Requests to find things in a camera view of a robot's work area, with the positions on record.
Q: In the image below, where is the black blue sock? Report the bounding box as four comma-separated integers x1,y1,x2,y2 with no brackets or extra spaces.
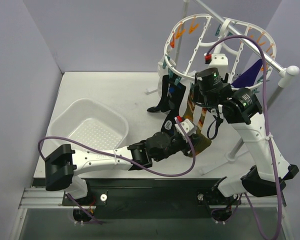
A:
161,83,186,136
147,75,176,113

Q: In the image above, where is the white round clip hanger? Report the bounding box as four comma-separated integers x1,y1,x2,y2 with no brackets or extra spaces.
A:
163,13,277,90

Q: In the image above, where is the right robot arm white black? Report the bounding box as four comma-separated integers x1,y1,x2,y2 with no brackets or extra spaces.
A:
192,67,299,204

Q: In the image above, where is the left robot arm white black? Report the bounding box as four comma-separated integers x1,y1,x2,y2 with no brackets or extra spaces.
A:
44,132,194,206

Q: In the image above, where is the purple sock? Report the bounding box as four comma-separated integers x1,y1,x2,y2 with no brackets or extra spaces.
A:
231,59,263,88

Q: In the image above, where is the white sock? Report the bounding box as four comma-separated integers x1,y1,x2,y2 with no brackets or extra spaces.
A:
157,57,168,78

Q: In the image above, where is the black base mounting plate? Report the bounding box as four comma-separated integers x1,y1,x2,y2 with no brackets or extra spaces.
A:
61,178,231,221

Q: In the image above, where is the silver white drying rack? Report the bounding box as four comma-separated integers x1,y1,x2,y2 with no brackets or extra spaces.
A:
144,0,300,176

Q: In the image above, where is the white plastic basket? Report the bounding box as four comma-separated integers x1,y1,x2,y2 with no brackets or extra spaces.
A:
47,98,129,151

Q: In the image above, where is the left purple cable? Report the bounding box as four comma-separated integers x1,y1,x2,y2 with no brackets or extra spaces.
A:
37,122,197,177

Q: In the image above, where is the purple cable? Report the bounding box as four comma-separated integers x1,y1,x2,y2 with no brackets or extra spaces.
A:
207,34,285,240
37,122,197,177

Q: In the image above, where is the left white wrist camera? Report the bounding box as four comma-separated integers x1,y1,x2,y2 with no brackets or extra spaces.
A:
174,116,197,138

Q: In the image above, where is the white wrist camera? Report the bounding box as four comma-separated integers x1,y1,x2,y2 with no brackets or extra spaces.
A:
174,116,197,138
204,53,229,78

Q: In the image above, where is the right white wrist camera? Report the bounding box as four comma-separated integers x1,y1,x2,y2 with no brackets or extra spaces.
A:
204,53,229,78

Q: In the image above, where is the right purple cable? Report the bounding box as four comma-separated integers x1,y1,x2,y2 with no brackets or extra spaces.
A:
207,34,285,240

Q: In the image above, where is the aluminium rail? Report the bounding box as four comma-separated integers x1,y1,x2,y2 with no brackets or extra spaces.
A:
19,187,64,209

